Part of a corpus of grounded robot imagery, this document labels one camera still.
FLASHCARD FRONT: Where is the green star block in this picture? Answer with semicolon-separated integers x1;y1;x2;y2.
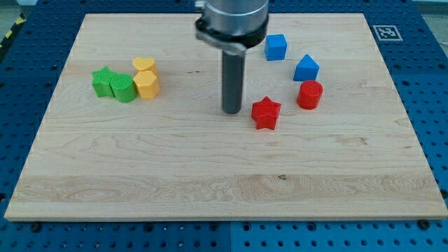
92;66;118;97

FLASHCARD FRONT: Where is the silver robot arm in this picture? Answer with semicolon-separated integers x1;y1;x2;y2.
195;0;269;114

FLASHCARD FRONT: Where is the yellow hexagon block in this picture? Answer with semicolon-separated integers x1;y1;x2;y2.
133;71;160;99

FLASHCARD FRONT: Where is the green cylinder block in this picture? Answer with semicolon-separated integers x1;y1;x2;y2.
110;73;137;103

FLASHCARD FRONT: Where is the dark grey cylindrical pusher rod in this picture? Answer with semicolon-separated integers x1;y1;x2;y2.
221;51;245;114

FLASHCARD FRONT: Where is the white fiducial marker tag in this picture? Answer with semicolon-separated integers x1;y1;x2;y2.
373;24;403;41

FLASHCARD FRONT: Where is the red star block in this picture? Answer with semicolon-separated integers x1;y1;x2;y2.
251;96;281;130

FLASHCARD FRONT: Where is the wooden board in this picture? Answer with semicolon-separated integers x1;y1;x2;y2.
5;13;447;221

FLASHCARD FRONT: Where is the blue cube block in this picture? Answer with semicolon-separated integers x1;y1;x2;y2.
265;34;288;61

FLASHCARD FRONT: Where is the red cylinder block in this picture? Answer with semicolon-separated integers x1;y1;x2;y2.
296;80;323;110

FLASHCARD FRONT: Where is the yellow heart block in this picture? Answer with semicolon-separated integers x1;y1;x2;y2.
132;57;158;76

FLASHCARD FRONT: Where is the blue triangle block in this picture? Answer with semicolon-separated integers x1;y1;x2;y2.
293;55;320;81

